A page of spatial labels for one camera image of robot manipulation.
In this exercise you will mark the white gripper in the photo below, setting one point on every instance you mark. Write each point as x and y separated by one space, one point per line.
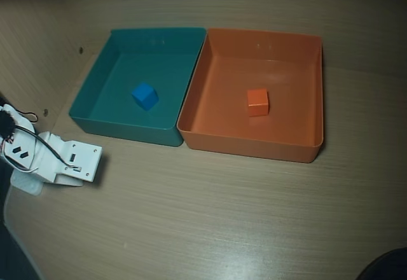
83 159

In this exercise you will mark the blue cube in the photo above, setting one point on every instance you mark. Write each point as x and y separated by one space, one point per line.
144 95

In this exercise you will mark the orange cube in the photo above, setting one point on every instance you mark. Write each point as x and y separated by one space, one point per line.
257 102

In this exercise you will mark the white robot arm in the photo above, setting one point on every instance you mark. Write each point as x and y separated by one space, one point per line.
19 117

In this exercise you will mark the teal plastic box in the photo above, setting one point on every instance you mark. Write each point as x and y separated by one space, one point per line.
127 70

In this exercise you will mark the orange plastic box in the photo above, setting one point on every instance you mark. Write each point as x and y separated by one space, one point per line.
286 70

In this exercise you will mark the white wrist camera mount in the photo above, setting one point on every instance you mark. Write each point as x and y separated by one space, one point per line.
86 159

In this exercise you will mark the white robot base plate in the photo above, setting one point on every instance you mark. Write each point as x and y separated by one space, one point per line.
27 186

